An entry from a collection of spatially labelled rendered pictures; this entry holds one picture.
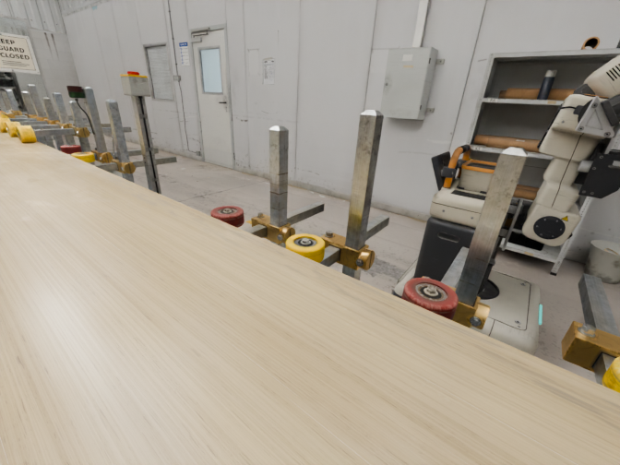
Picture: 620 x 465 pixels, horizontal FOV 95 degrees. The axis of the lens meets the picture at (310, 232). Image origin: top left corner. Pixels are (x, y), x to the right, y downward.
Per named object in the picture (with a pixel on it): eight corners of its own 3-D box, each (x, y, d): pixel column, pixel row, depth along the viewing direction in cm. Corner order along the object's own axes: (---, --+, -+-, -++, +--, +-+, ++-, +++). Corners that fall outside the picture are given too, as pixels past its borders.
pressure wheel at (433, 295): (444, 368, 45) (464, 310, 40) (391, 355, 46) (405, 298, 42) (438, 333, 52) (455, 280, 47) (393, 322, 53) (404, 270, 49)
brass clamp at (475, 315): (418, 292, 65) (423, 274, 63) (484, 319, 58) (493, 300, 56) (409, 306, 61) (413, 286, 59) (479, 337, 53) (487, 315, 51)
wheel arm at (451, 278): (458, 257, 81) (462, 244, 79) (470, 262, 79) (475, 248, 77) (400, 351, 49) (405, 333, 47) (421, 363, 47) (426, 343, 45)
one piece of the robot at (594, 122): (575, 131, 98) (596, 95, 93) (574, 130, 102) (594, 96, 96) (612, 138, 94) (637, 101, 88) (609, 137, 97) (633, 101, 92)
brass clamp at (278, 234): (264, 227, 92) (264, 212, 89) (296, 240, 84) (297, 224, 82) (250, 233, 87) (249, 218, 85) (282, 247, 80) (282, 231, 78)
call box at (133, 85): (143, 98, 114) (138, 76, 110) (151, 98, 110) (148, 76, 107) (124, 97, 109) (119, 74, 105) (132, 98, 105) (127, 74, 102)
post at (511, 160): (435, 358, 66) (504, 145, 46) (450, 366, 64) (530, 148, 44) (430, 367, 64) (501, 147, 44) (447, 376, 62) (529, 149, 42)
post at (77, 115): (99, 186, 174) (76, 101, 154) (101, 188, 172) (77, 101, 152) (92, 187, 172) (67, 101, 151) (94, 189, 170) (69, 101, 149)
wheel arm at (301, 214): (316, 210, 107) (317, 200, 106) (324, 213, 105) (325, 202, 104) (220, 252, 75) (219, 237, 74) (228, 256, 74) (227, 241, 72)
